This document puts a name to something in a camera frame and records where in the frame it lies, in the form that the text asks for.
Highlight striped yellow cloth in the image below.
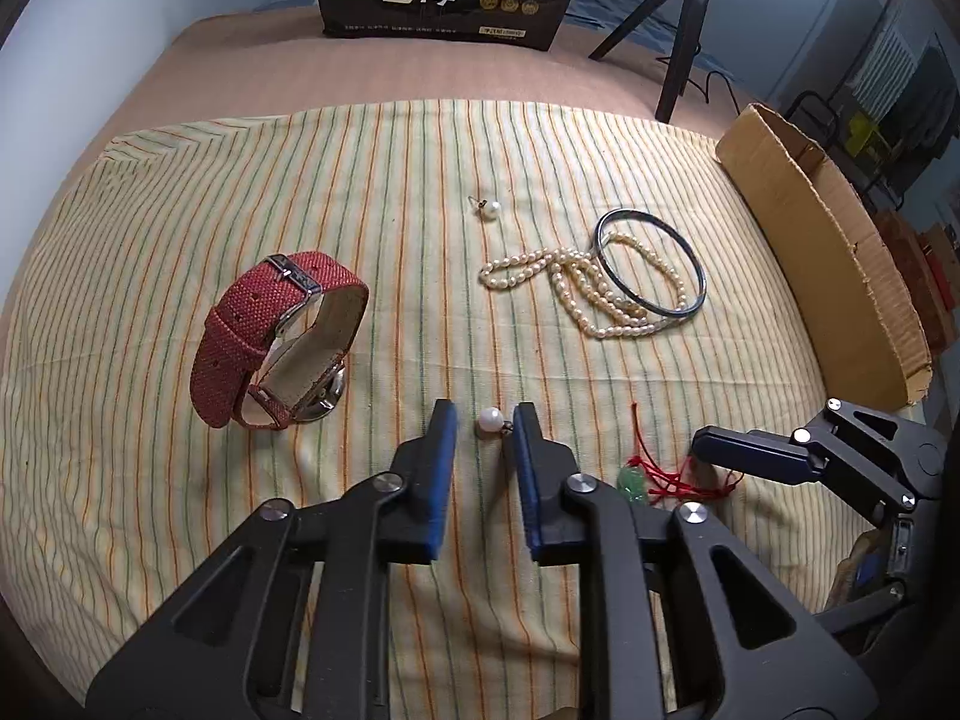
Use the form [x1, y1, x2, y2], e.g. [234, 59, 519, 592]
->
[0, 99, 931, 720]

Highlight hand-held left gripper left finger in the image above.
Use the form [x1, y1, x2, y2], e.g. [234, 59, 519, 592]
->
[86, 399, 458, 720]

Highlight pink bed sheet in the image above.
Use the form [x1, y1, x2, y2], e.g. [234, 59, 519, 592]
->
[0, 0, 758, 331]

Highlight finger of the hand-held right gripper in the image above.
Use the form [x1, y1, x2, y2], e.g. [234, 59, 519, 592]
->
[691, 397, 947, 517]

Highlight cardboard box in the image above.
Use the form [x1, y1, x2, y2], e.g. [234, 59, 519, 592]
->
[716, 103, 935, 410]

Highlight jade pendant with red cord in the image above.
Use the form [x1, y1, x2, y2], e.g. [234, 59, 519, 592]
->
[616, 403, 740, 506]

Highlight white radiator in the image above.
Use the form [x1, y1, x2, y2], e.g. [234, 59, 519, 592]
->
[846, 15, 913, 119]

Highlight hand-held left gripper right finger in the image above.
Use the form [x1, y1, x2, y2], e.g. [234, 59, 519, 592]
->
[504, 403, 880, 720]

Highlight pearl necklace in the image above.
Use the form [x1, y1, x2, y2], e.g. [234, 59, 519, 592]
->
[480, 231, 688, 341]

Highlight red strap wristwatch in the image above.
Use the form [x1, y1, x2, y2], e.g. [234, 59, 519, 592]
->
[193, 251, 371, 431]

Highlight dark metal bangle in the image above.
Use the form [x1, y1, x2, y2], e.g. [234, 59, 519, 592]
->
[592, 208, 708, 320]

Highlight black tripod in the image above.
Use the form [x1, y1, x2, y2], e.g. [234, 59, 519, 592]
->
[589, 0, 725, 123]

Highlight black chair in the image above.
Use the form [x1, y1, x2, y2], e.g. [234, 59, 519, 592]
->
[784, 90, 842, 147]

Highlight black cable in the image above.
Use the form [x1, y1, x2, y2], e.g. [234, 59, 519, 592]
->
[660, 52, 752, 103]

